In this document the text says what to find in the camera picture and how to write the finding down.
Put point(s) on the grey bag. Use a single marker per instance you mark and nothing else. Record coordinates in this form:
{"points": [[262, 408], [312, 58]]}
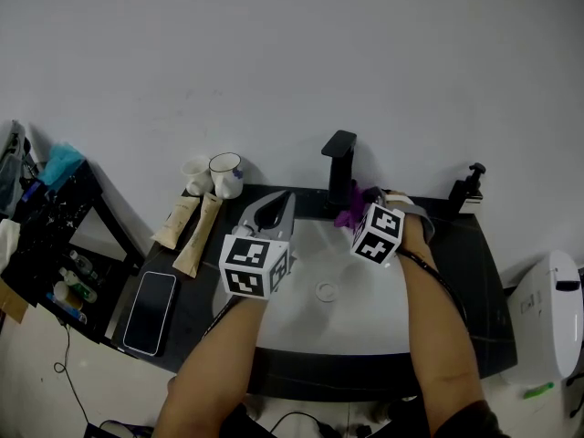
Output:
{"points": [[11, 167]]}

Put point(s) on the person's dark sleeve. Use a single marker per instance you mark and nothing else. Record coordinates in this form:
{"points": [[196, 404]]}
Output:
{"points": [[470, 420]]}

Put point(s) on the clear plastic bottle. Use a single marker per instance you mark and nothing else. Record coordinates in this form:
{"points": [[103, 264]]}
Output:
{"points": [[83, 263]]}

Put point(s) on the plain white mug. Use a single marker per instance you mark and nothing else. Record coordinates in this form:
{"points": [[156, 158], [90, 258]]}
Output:
{"points": [[195, 176]]}

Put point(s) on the short beige tube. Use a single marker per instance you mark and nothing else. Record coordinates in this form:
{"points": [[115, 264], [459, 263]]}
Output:
{"points": [[178, 219]]}

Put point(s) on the white sink basin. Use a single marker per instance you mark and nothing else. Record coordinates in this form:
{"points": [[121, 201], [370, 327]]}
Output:
{"points": [[337, 326]]}

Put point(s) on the white sink drain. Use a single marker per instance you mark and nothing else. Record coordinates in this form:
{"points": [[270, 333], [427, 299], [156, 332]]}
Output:
{"points": [[326, 289]]}

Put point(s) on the black sink faucet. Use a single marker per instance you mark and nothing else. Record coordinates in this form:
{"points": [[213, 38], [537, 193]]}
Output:
{"points": [[340, 171]]}

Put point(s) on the round jar with pale lid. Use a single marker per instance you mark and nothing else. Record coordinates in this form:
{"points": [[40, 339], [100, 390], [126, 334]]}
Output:
{"points": [[67, 295]]}

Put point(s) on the white toilet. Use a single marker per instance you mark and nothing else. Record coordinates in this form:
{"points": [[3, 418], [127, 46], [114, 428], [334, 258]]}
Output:
{"points": [[547, 317]]}

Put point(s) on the green plastic item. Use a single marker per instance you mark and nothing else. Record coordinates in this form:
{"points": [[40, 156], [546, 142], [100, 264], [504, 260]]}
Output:
{"points": [[538, 390]]}

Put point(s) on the person's left forearm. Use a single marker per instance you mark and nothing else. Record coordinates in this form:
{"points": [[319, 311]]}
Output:
{"points": [[214, 363]]}

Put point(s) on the person's right forearm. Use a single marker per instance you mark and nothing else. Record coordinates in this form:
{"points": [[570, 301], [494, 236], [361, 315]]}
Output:
{"points": [[438, 317]]}

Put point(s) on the black soap dispenser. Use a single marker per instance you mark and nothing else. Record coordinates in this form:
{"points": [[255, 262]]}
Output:
{"points": [[465, 190]]}

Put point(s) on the black speckled shelf rack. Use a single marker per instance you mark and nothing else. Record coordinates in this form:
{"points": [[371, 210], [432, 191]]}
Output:
{"points": [[50, 226]]}

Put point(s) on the long beige tube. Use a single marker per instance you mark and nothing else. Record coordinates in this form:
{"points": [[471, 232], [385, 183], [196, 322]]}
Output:
{"points": [[200, 235]]}

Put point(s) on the white cloth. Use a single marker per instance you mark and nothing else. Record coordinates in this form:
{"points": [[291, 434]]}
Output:
{"points": [[8, 244]]}

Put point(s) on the white mug with purple print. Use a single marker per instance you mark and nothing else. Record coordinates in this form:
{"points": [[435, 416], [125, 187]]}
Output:
{"points": [[226, 176]]}

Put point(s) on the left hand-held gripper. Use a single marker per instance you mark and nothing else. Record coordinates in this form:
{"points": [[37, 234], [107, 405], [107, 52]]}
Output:
{"points": [[244, 263]]}

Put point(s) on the teal bath sponge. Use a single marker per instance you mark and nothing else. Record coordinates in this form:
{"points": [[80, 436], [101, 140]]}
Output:
{"points": [[60, 162]]}

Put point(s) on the black vanity counter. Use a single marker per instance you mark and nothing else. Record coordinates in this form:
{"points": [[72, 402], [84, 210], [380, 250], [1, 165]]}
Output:
{"points": [[479, 281]]}

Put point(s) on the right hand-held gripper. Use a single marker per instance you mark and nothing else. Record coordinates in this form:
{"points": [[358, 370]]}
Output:
{"points": [[378, 234]]}

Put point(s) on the brown cardboard piece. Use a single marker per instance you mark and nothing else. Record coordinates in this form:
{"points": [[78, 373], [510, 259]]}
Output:
{"points": [[11, 301]]}

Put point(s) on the blue tube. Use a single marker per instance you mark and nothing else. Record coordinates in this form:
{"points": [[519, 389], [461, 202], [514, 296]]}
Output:
{"points": [[68, 310]]}

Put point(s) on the black smartphone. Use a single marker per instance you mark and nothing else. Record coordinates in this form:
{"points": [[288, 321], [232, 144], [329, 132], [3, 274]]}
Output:
{"points": [[149, 313]]}

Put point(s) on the green bottle with white cap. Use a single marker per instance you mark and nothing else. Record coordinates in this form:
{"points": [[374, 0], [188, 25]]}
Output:
{"points": [[78, 284]]}

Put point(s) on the purple cloth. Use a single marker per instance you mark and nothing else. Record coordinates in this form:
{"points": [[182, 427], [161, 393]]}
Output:
{"points": [[352, 208]]}

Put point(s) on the person's dark trousers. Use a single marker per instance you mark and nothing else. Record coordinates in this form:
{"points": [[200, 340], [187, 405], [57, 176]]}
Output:
{"points": [[328, 422]]}

